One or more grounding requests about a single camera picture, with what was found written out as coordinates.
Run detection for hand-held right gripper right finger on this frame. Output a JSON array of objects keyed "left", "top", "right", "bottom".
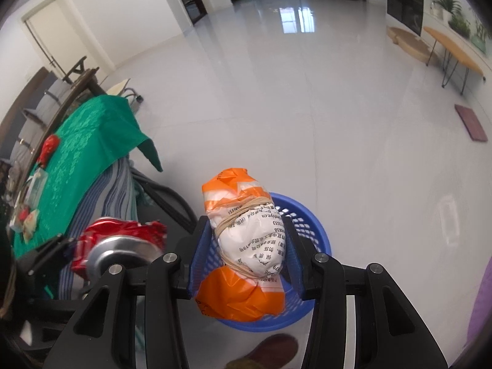
[{"left": 283, "top": 223, "right": 450, "bottom": 369}]

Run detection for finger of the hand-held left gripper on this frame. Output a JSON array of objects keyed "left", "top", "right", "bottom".
[
  {"left": 15, "top": 234, "right": 78, "bottom": 278},
  {"left": 13, "top": 295, "right": 92, "bottom": 318}
]

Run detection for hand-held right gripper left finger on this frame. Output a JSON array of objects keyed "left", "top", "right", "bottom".
[{"left": 42, "top": 215, "right": 214, "bottom": 369}]

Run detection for blue plastic basket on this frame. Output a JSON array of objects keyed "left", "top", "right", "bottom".
[{"left": 192, "top": 192, "right": 333, "bottom": 333}]

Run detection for orange white plastic package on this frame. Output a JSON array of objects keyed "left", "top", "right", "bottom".
[{"left": 196, "top": 167, "right": 287, "bottom": 323}]

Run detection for crushed red can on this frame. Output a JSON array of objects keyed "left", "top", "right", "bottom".
[{"left": 70, "top": 217, "right": 169, "bottom": 282}]

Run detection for red plastic bag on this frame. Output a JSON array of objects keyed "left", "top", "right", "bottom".
[{"left": 38, "top": 135, "right": 60, "bottom": 169}]

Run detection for small snack packets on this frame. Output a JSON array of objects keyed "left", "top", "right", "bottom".
[{"left": 10, "top": 208, "right": 41, "bottom": 244}]

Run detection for clear plastic package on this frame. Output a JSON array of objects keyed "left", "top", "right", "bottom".
[{"left": 17, "top": 169, "right": 49, "bottom": 209}]

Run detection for blue striped cloth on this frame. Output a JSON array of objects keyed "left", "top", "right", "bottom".
[{"left": 58, "top": 157, "right": 140, "bottom": 301}]

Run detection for brown slipper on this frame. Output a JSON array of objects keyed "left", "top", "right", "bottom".
[{"left": 226, "top": 334, "right": 300, "bottom": 369}]

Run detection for green patterned tablecloth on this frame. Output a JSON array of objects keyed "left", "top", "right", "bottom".
[{"left": 11, "top": 95, "right": 164, "bottom": 300}]

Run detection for wooden sofa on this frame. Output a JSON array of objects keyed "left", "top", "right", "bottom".
[{"left": 0, "top": 67, "right": 73, "bottom": 162}]

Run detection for purple garment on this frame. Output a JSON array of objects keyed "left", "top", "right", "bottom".
[{"left": 449, "top": 254, "right": 492, "bottom": 369}]

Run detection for white wheeled stand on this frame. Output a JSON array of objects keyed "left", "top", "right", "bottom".
[{"left": 105, "top": 78, "right": 145, "bottom": 114}]

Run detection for maroon doormat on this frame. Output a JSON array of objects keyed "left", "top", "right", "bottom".
[{"left": 454, "top": 104, "right": 489, "bottom": 143}]

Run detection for white door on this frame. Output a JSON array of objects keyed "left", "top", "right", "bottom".
[{"left": 21, "top": 0, "right": 113, "bottom": 82}]

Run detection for round low wooden table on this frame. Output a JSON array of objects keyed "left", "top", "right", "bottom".
[{"left": 386, "top": 26, "right": 439, "bottom": 67}]

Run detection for wooden bench table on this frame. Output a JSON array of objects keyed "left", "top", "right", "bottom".
[{"left": 423, "top": 26, "right": 486, "bottom": 95}]

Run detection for black glass cabinet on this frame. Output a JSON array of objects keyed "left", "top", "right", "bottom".
[{"left": 385, "top": 0, "right": 424, "bottom": 36}]

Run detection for bushy potted plant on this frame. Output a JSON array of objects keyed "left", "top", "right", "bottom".
[{"left": 449, "top": 14, "right": 472, "bottom": 40}]

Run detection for potted plant white pot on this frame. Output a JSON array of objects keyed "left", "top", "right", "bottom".
[{"left": 430, "top": 0, "right": 462, "bottom": 24}]

